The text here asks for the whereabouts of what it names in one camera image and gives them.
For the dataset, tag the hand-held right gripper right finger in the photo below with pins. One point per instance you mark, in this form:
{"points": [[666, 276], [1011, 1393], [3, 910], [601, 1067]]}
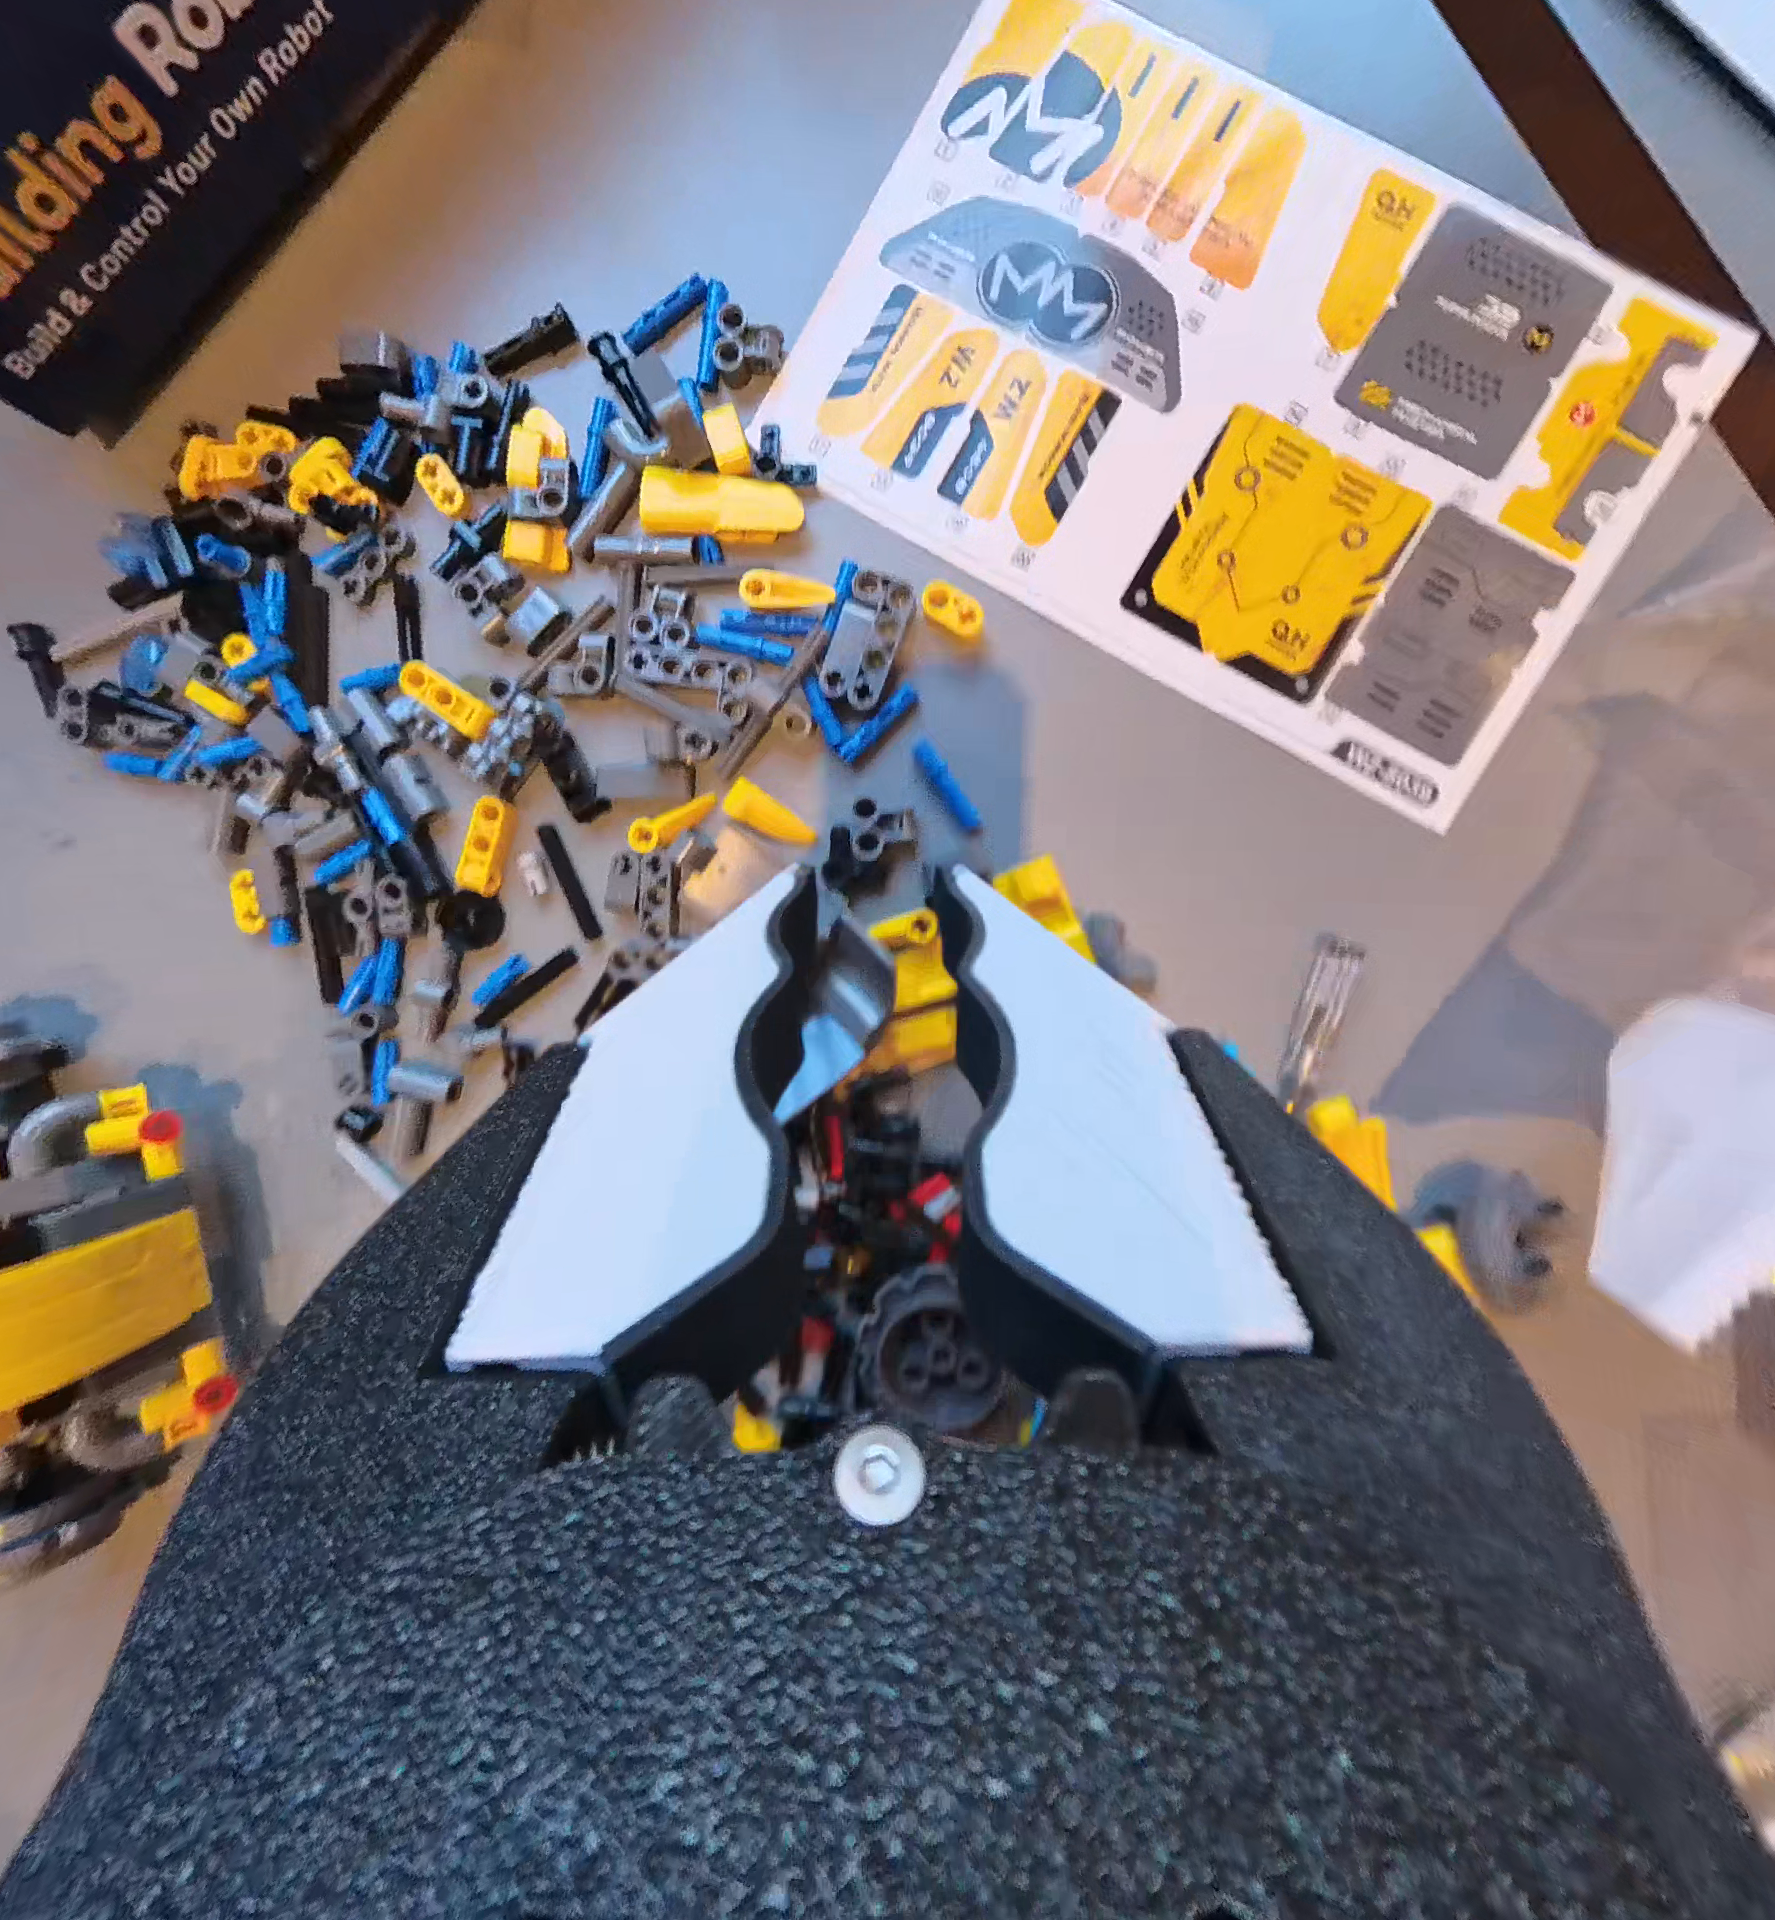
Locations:
{"points": [[1127, 1184]]}

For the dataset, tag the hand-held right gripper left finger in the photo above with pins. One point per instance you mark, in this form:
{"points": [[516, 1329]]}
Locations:
{"points": [[632, 1169]]}

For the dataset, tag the pile of small building pieces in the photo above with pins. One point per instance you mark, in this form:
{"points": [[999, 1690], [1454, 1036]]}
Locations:
{"points": [[529, 676]]}

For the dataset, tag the yellow black toy vehicle model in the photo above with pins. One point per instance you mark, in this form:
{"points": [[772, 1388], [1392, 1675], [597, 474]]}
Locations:
{"points": [[61, 1291]]}

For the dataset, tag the grey desk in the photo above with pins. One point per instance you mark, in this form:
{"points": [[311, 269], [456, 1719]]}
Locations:
{"points": [[1203, 930]]}

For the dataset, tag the dark grey toothed wheel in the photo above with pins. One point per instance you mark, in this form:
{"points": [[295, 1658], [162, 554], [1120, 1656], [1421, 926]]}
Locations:
{"points": [[925, 1342]]}

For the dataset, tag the crumpled clear plastic bag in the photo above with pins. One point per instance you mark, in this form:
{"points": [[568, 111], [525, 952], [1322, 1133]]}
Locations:
{"points": [[1712, 1140]]}

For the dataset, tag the yellow grey sticker sheet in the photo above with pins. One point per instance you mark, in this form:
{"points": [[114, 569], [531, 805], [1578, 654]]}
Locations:
{"points": [[1276, 375]]}

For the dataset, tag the dark blue cardboard kit box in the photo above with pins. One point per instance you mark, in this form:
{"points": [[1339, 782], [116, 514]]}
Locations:
{"points": [[107, 226]]}

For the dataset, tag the white monitor stand base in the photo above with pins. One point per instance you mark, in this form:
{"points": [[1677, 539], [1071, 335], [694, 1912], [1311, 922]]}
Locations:
{"points": [[1771, 60]]}

